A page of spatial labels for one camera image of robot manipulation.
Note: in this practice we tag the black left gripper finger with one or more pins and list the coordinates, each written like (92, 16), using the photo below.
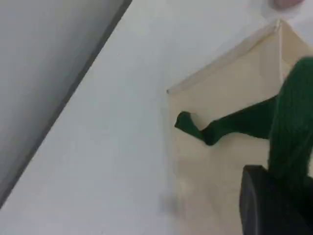
(269, 210)

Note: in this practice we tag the pink round pastry green leaf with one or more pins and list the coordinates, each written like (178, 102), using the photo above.
(284, 2)

